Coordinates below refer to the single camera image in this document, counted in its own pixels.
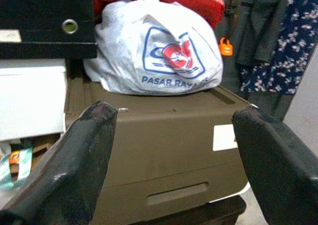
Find white cardboard box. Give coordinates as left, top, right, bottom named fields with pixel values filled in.
left=0, top=58, right=69, bottom=143

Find black hanging clothes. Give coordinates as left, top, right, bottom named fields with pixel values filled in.
left=213, top=0, right=294, bottom=116

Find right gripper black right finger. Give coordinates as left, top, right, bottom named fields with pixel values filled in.
left=231, top=106, right=318, bottom=225

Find small orange object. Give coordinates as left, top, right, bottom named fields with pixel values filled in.
left=219, top=37, right=234, bottom=57

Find teal white plastic bag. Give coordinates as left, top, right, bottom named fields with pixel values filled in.
left=0, top=140, right=34, bottom=192

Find dark floral garment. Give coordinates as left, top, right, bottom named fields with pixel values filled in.
left=238, top=0, right=318, bottom=95

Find black lever arch binder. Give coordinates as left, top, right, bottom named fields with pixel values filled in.
left=0, top=0, right=98, bottom=60

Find white printed plastic bag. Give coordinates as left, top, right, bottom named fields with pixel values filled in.
left=83, top=0, right=224, bottom=96

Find brown low table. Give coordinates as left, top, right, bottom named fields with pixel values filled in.
left=63, top=78, right=251, bottom=225

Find white paper tag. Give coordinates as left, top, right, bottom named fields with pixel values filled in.
left=212, top=124, right=240, bottom=151

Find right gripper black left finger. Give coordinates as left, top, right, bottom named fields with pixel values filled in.
left=0, top=100, right=119, bottom=225

